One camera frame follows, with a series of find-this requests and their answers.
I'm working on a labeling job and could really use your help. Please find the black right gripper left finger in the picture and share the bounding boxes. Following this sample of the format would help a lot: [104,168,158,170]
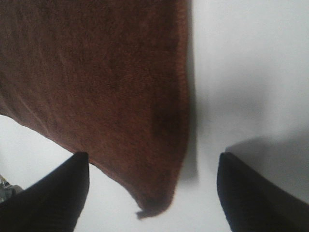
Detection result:
[0,152,89,232]

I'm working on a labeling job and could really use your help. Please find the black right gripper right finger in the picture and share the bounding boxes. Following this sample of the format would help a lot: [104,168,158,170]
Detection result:
[217,152,309,232]

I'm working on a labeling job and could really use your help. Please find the brown towel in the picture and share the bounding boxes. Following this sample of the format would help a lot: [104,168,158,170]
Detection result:
[0,0,189,218]

